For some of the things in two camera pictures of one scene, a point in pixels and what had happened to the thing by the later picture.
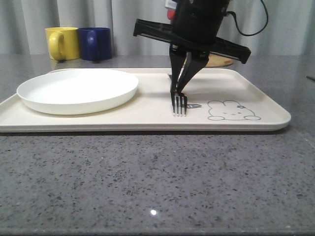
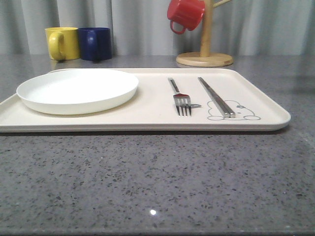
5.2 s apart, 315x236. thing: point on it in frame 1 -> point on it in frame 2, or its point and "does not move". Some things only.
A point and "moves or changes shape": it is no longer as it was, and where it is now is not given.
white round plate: (76, 91) does not move
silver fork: (180, 97) moves or changes shape
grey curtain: (290, 29) does not move
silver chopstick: (310, 77) -> (232, 114)
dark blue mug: (95, 43) does not move
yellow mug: (63, 43) does not move
